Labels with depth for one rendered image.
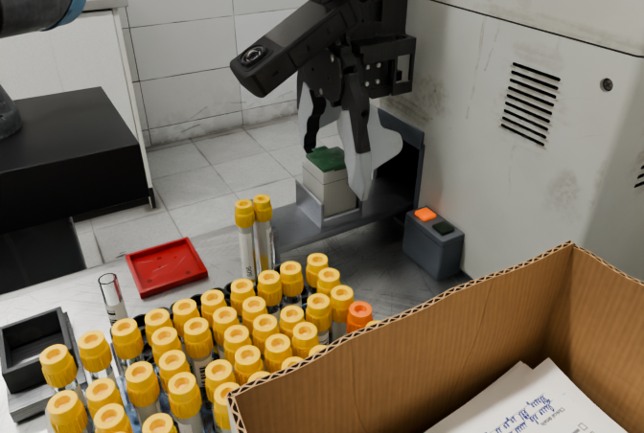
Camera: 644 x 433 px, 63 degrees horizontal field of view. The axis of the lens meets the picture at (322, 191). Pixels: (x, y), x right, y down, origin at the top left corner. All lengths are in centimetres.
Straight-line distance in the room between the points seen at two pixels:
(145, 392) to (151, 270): 27
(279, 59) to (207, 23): 237
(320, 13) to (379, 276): 26
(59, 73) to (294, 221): 162
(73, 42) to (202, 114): 106
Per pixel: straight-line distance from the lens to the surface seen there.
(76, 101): 87
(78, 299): 57
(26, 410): 48
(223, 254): 58
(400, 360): 32
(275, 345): 32
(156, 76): 280
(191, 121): 293
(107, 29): 206
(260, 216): 46
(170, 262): 58
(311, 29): 45
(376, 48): 48
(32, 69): 208
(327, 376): 29
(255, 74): 44
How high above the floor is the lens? 123
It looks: 31 degrees down
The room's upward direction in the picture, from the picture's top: straight up
